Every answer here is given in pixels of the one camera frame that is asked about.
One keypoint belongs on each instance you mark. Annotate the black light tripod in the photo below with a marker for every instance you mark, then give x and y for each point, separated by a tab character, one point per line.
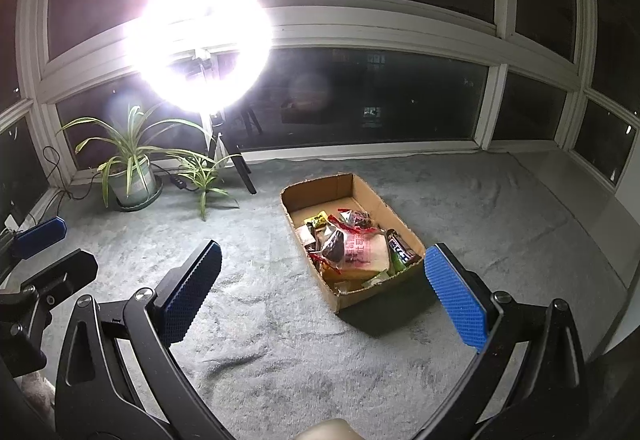
235	160

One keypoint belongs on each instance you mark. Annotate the yellow snack packet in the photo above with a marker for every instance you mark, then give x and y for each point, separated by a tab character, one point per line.
316	220

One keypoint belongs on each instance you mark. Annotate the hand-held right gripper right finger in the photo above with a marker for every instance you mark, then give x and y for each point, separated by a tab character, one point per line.
457	300

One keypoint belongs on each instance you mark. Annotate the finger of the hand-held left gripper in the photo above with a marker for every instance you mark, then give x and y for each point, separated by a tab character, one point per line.
70	270
40	235

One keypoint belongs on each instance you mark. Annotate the large bread packet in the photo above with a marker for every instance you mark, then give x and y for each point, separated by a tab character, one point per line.
365	252

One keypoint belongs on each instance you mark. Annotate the pale fleecy clothing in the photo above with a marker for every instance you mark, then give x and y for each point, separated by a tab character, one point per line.
37	395

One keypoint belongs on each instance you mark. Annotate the large spider plant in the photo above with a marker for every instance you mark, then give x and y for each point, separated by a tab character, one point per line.
131	155

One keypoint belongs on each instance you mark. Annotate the green plant pot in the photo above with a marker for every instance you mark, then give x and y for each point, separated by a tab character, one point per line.
135	185

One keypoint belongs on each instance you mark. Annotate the small spider plant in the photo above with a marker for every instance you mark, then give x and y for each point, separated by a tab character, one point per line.
202	180

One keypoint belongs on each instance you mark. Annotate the green snack packet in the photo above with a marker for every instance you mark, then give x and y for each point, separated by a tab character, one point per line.
397	262

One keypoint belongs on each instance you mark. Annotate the clear packet with dark cake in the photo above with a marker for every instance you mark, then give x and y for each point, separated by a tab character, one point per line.
332	247

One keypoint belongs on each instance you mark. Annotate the grey carpet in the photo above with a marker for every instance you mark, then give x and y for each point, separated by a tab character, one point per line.
475	220

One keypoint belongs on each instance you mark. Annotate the green pot saucer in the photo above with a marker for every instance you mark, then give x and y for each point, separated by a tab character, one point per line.
158	195

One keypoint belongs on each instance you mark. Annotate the cardboard box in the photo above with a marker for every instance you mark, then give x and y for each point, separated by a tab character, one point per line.
360	297

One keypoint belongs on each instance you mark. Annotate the brown chocolate bar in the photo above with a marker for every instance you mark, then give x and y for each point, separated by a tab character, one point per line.
402	250

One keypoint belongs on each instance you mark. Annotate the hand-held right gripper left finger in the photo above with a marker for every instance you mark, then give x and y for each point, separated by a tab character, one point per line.
192	292

